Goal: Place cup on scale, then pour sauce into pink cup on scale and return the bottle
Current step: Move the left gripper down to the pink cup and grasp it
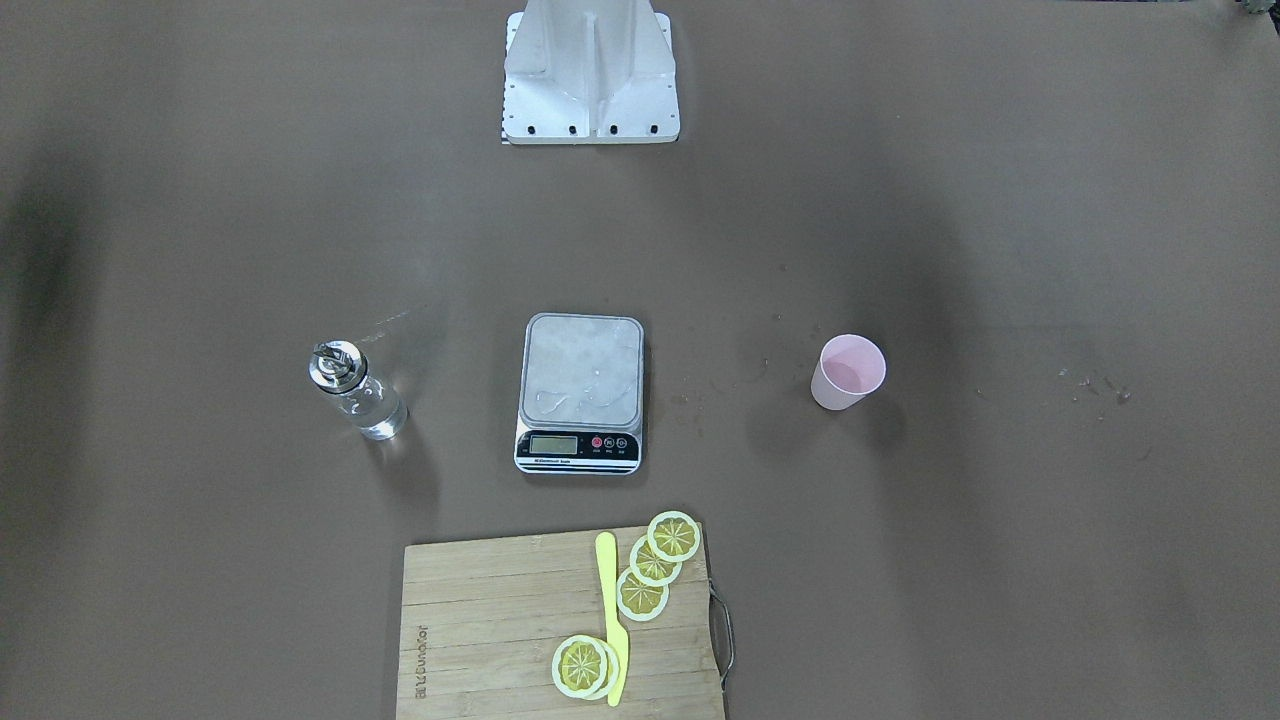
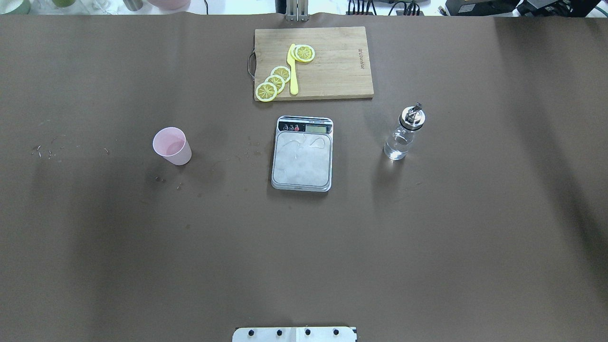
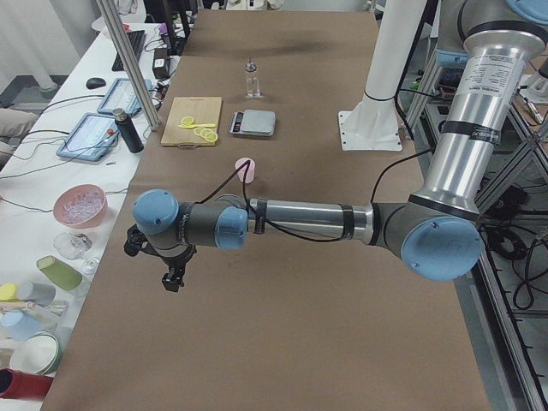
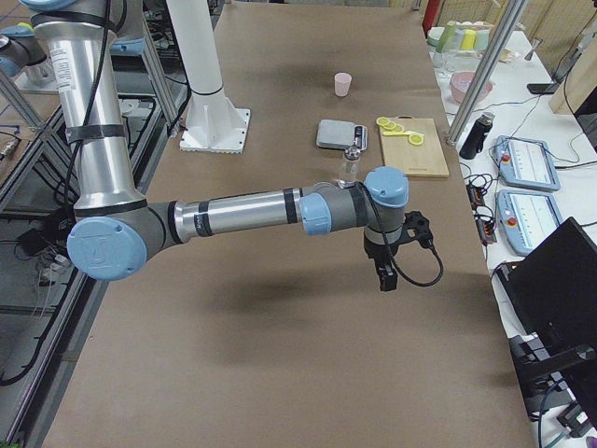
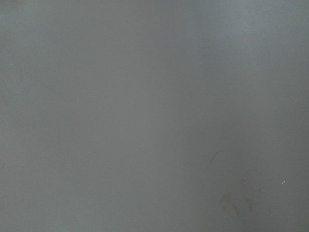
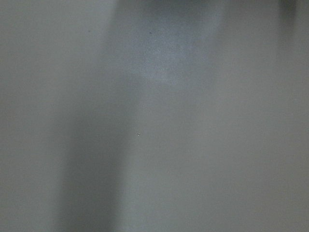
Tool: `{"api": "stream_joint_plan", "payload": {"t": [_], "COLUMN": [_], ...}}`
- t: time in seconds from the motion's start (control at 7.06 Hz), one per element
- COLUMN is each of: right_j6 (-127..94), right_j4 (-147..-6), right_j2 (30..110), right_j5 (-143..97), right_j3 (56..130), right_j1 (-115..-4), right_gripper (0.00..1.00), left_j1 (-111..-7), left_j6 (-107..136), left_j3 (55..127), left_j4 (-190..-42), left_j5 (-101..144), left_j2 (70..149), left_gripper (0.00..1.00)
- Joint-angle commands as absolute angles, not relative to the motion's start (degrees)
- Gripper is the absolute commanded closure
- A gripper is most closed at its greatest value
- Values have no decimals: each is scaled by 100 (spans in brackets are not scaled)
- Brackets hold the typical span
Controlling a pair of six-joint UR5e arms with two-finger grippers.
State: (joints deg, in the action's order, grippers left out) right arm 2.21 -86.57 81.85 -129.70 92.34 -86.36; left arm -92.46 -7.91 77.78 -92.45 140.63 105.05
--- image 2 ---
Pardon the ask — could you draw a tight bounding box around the pink plastic cup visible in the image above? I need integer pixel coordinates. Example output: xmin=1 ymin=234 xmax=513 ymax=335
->
xmin=152 ymin=126 xmax=192 ymax=165

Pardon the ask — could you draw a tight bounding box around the digital kitchen scale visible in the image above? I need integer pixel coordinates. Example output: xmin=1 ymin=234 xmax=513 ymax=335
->
xmin=271 ymin=115 xmax=334 ymax=192

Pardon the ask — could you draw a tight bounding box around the yellow plastic knife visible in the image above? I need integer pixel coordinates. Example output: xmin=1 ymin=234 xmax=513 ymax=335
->
xmin=286 ymin=44 xmax=299 ymax=95

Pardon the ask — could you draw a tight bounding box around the upper lemon slice of row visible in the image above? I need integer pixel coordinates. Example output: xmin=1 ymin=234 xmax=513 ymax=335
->
xmin=270 ymin=66 xmax=291 ymax=82

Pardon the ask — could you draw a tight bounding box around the wooden cutting board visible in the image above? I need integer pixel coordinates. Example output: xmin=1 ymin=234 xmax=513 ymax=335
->
xmin=254 ymin=27 xmax=374 ymax=101

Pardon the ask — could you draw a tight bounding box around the lemon slice near knife tip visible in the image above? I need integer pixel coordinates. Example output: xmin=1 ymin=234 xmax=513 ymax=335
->
xmin=292 ymin=45 xmax=316 ymax=63

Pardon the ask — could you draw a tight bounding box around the aluminium frame post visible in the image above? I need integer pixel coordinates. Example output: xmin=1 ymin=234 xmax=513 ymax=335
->
xmin=285 ymin=0 xmax=310 ymax=22

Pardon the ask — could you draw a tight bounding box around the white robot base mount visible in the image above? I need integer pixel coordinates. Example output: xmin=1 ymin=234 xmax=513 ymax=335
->
xmin=232 ymin=326 xmax=358 ymax=342

